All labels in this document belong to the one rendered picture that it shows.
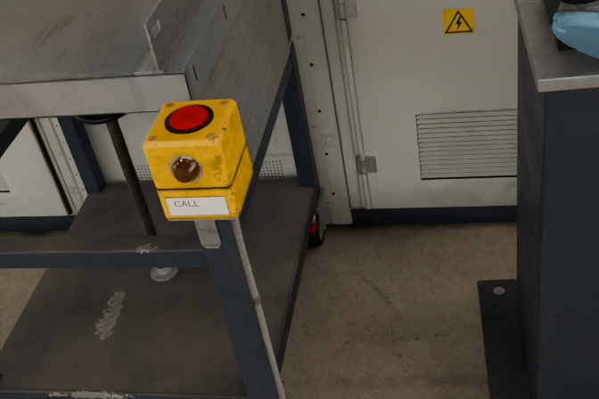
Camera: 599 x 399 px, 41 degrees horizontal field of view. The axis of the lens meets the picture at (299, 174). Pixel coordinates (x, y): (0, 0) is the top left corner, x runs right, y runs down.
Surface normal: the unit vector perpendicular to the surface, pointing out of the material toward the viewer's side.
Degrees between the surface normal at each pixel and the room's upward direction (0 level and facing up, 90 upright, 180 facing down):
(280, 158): 90
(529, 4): 0
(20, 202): 90
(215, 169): 91
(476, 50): 90
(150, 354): 0
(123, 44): 0
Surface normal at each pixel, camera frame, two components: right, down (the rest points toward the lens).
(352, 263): -0.15, -0.79
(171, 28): 0.98, -0.03
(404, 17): -0.15, 0.62
